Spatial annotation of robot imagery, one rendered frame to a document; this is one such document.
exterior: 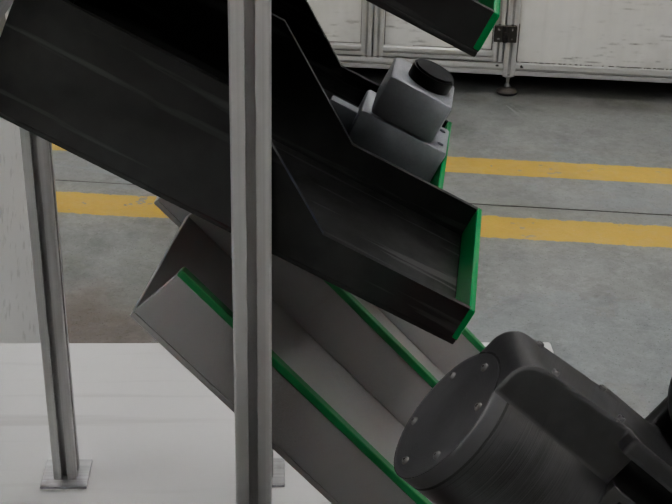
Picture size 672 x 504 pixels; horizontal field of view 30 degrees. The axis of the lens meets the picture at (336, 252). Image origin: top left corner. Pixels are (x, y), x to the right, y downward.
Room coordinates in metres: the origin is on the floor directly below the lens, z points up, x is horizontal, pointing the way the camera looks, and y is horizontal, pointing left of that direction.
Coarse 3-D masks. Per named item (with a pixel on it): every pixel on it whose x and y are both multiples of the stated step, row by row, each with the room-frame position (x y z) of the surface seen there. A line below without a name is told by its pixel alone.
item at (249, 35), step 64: (256, 0) 0.56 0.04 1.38; (256, 64) 0.56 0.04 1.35; (256, 128) 0.56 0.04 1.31; (256, 192) 0.56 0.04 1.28; (256, 256) 0.57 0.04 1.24; (64, 320) 0.89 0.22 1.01; (256, 320) 0.57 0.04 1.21; (64, 384) 0.88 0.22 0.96; (256, 384) 0.57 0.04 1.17; (64, 448) 0.88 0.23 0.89; (256, 448) 0.57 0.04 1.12
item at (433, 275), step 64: (64, 0) 0.60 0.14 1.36; (128, 0) 0.73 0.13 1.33; (192, 0) 0.72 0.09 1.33; (0, 64) 0.61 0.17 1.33; (64, 64) 0.60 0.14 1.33; (128, 64) 0.60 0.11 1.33; (192, 64) 0.72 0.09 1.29; (64, 128) 0.60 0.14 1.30; (128, 128) 0.60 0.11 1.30; (192, 128) 0.59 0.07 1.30; (320, 128) 0.71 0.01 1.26; (192, 192) 0.59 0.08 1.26; (320, 192) 0.68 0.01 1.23; (384, 192) 0.71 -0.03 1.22; (448, 192) 0.71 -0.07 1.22; (320, 256) 0.59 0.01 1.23; (384, 256) 0.63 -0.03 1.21; (448, 256) 0.67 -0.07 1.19; (448, 320) 0.58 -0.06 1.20
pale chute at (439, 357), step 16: (160, 208) 0.75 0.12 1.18; (176, 208) 0.75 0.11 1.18; (176, 224) 0.75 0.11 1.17; (368, 304) 0.85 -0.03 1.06; (384, 320) 0.85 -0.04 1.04; (400, 320) 0.86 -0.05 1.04; (400, 336) 0.85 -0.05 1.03; (416, 336) 0.86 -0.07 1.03; (432, 336) 0.86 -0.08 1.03; (464, 336) 0.85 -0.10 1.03; (416, 352) 0.85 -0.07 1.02; (432, 352) 0.86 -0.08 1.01; (448, 352) 0.85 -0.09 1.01; (464, 352) 0.85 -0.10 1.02; (432, 368) 0.85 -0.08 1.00; (448, 368) 0.85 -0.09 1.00
